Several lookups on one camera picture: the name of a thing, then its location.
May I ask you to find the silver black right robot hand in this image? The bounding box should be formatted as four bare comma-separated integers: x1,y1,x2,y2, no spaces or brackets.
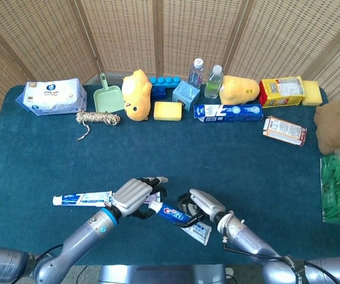
176,189,226,228

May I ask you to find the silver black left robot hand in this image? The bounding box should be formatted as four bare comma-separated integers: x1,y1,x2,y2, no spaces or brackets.
109,176,169,220

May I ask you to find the blue red-logo toothpaste tube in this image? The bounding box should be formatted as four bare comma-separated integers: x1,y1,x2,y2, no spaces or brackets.
148,201,213,246

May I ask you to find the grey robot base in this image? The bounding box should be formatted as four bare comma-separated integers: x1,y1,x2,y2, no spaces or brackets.
98,264,227,284

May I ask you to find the purple toothpaste tube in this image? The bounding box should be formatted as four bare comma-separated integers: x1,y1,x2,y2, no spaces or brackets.
143,191,161,205

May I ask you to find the blue white toothpaste tube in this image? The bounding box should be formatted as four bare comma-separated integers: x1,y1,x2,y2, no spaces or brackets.
52,191,114,208

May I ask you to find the blue toothpaste carton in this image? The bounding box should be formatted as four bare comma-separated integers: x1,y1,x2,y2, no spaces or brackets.
193,104,264,123

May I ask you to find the teal table cloth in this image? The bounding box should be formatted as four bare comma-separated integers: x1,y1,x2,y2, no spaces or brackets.
0,84,340,266

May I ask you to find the yellow sponge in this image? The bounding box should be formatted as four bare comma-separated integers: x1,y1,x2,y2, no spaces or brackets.
301,80,323,107
153,101,183,121

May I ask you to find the green plastic dustpan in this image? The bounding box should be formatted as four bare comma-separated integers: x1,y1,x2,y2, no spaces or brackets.
93,72,125,114

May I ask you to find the yellow duck plush with face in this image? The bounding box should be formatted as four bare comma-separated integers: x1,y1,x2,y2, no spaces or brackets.
121,69,153,122

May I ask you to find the orange white carton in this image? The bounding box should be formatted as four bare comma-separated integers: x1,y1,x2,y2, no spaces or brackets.
263,115,308,147

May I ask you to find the blue building block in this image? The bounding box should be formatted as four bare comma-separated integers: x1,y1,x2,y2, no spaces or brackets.
149,76,182,101

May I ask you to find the light blue small box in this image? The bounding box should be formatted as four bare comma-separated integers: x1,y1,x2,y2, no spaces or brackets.
172,80,201,112

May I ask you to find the yellow plush toy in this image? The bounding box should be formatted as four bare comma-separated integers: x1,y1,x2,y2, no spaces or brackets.
219,75,261,105

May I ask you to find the bottle with green liquid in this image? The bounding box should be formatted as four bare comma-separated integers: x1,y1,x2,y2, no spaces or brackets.
204,64,224,99

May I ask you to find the white blue tissue pack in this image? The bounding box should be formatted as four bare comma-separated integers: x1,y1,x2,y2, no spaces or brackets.
15,78,88,117

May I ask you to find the clear water bottle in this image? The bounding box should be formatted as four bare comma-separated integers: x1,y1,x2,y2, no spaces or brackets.
187,57,205,89

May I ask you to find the yellow red snack box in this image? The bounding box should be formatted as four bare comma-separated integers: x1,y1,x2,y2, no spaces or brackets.
259,76,306,108

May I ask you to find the brown plush toy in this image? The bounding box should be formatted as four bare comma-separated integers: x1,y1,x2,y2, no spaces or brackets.
313,102,340,156

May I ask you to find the woven rattan folding screen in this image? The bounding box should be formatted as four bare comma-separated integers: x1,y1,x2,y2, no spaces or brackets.
0,0,340,137

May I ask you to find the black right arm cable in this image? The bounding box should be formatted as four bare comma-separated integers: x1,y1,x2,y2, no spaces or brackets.
221,227,340,284

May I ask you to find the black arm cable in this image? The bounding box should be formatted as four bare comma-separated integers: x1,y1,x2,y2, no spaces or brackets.
221,227,340,284
32,243,64,263

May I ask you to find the coiled beige rope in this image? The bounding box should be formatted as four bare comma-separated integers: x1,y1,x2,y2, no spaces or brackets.
75,109,121,141

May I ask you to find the black floor cable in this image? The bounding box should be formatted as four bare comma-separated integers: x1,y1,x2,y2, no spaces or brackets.
75,265,89,284

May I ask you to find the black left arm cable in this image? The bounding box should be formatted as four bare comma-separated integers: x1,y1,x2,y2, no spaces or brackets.
32,243,64,263

